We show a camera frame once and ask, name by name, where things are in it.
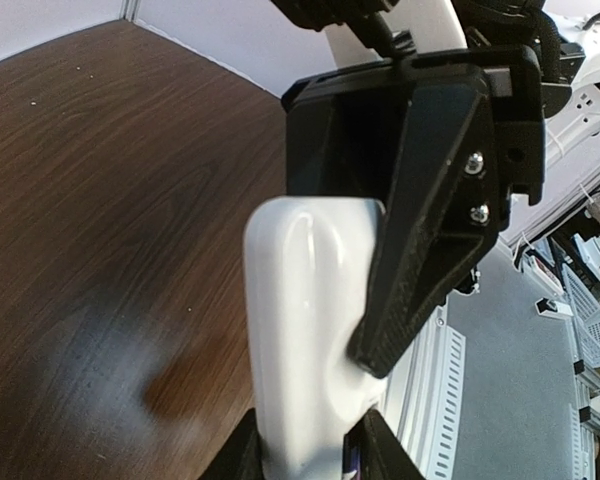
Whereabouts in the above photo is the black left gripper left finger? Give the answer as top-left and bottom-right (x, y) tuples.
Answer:
(199, 408), (269, 480)

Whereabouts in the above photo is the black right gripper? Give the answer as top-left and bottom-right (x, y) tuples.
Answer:
(281, 46), (545, 379)

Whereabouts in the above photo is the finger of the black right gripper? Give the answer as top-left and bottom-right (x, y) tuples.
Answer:
(284, 89), (406, 201)

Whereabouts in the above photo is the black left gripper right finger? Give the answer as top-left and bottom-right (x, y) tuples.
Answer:
(342, 409), (423, 480)

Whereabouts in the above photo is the white remote control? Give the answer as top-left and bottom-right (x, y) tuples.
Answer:
(243, 196), (386, 479)

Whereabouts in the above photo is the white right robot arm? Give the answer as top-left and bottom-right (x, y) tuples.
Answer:
(278, 1), (600, 378)

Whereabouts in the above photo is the right aluminium corner post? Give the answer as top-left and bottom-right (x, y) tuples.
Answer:
(120, 0), (140, 23)

